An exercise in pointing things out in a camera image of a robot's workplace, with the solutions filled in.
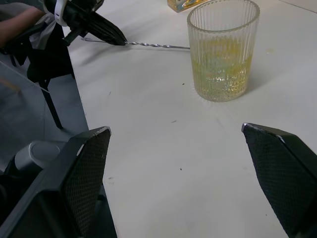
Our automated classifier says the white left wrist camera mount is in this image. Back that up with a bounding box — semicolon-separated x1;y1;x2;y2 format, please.
42;0;69;27

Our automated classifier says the ribbed clear drinking glass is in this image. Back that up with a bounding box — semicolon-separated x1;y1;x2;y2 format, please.
186;0;261;103

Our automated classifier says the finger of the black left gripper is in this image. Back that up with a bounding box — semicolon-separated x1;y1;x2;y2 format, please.
83;9;128;46

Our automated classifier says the silver robot body cylinder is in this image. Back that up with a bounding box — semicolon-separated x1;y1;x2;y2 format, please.
14;140;61;172

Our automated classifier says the long twisted metal bar spoon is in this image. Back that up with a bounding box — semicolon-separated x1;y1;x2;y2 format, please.
80;37;191;50

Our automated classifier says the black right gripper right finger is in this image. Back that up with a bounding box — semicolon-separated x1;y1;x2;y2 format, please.
241;122;317;238

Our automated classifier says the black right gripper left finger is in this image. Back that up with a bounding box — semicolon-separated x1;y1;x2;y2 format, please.
0;126;117;238

